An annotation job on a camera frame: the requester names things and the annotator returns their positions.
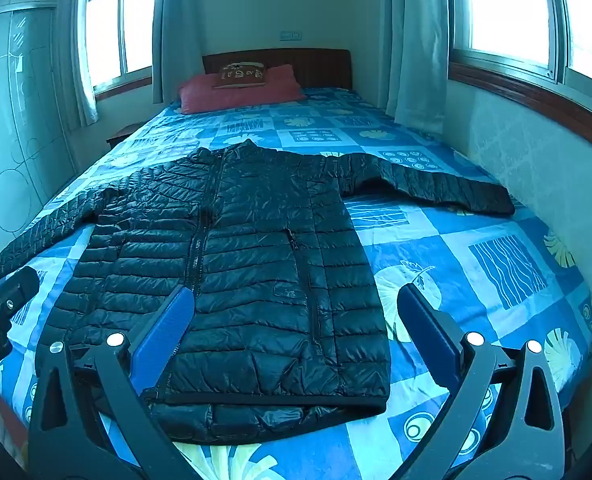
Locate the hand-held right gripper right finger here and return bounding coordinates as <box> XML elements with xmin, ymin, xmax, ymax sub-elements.
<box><xmin>397</xmin><ymin>282</ymin><xmax>567</xmax><ymax>480</ymax></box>

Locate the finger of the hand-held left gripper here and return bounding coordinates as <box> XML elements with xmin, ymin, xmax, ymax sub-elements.
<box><xmin>0</xmin><ymin>266</ymin><xmax>41</xmax><ymax>322</ymax></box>

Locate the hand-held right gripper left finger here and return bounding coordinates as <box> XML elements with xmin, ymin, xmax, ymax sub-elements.
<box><xmin>27</xmin><ymin>285</ymin><xmax>197</xmax><ymax>480</ymax></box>

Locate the black quilted puffer jacket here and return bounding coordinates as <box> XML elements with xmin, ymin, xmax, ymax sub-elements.
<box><xmin>0</xmin><ymin>139</ymin><xmax>516</xmax><ymax>445</ymax></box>

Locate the bed with blue patterned sheet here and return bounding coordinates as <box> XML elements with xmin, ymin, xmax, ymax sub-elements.
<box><xmin>0</xmin><ymin>86</ymin><xmax>592</xmax><ymax>480</ymax></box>

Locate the white wardrobe with circle pattern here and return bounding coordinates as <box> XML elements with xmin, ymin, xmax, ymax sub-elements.
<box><xmin>0</xmin><ymin>0</ymin><xmax>86</xmax><ymax>266</ymax></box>

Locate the wooden nightstand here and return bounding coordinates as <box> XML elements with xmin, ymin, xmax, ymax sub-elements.
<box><xmin>106</xmin><ymin>125</ymin><xmax>140</xmax><ymax>150</ymax></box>

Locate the short wooden window sill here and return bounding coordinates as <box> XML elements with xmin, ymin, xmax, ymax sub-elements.
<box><xmin>94</xmin><ymin>76</ymin><xmax>154</xmax><ymax>97</ymax></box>

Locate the pale curtain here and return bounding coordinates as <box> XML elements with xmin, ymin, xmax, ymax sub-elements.
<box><xmin>152</xmin><ymin>0</ymin><xmax>203</xmax><ymax>107</ymax></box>
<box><xmin>58</xmin><ymin>0</ymin><xmax>100</xmax><ymax>127</ymax></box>
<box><xmin>382</xmin><ymin>0</ymin><xmax>453</xmax><ymax>135</ymax></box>

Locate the red pillow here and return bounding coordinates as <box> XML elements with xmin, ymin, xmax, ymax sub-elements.
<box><xmin>177</xmin><ymin>64</ymin><xmax>307</xmax><ymax>115</ymax></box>

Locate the long wooden window sill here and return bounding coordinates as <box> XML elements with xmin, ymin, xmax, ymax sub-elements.
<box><xmin>448</xmin><ymin>62</ymin><xmax>592</xmax><ymax>162</ymax></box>

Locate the small brown printed cushion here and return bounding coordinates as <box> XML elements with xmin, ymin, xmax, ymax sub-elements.
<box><xmin>212</xmin><ymin>63</ymin><xmax>269</xmax><ymax>90</ymax></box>

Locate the dark wooden headboard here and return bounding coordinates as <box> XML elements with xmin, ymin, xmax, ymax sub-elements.
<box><xmin>202</xmin><ymin>48</ymin><xmax>353</xmax><ymax>92</ymax></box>

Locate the wide window with white frame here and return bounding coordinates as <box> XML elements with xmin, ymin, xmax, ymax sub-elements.
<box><xmin>445</xmin><ymin>0</ymin><xmax>592</xmax><ymax>93</ymax></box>

